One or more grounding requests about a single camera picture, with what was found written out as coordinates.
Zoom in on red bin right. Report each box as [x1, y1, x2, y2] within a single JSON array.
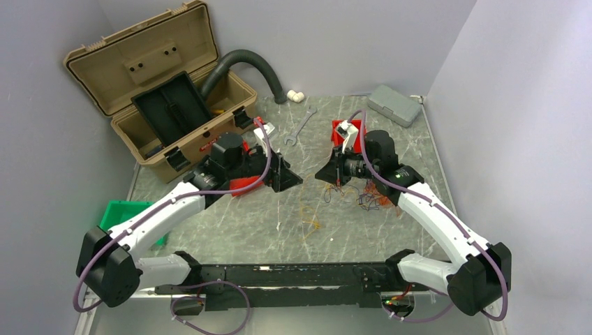
[[331, 119, 362, 153]]

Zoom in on grey plastic case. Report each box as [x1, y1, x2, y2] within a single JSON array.
[[367, 84, 422, 128]]

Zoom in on black aluminium base frame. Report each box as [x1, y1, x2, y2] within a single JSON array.
[[83, 253, 491, 320]]

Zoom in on red bin near toolbox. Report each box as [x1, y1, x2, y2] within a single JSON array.
[[229, 140, 267, 197]]

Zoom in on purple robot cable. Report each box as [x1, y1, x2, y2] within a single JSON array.
[[73, 117, 273, 335], [346, 109, 510, 325]]

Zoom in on green plastic bin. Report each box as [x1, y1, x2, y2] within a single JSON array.
[[98, 200, 153, 231]]

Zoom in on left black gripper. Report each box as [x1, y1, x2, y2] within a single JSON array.
[[227, 138, 302, 192]]

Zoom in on black corrugated hose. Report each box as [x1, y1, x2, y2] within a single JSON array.
[[200, 49, 288, 105]]

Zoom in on black toolbox tray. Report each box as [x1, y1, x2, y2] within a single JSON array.
[[131, 71, 214, 147]]

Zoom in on tan open toolbox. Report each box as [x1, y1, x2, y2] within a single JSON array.
[[63, 1, 257, 183]]

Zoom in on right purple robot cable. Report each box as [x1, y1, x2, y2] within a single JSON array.
[[346, 109, 510, 325]]

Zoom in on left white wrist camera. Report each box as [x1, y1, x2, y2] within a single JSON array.
[[253, 117, 278, 151]]

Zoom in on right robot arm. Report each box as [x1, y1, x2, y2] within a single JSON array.
[[315, 131, 512, 321]]

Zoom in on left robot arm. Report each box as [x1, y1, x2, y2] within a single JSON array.
[[76, 133, 303, 307]]

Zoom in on steel open-end wrench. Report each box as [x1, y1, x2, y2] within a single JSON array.
[[283, 106, 318, 146]]

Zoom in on purple cables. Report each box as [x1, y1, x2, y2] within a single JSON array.
[[323, 183, 383, 213]]

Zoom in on yellow cables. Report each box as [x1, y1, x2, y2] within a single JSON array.
[[295, 180, 325, 242]]

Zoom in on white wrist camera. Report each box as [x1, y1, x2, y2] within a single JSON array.
[[335, 120, 359, 154], [253, 117, 278, 151]]

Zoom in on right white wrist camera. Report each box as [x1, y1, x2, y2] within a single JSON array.
[[335, 120, 359, 154]]

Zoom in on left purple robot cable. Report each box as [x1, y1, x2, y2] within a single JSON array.
[[73, 117, 273, 335]]

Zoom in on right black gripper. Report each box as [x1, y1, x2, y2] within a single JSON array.
[[315, 143, 379, 187]]

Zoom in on white pipe fitting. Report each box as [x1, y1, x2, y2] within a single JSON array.
[[286, 90, 305, 103]]

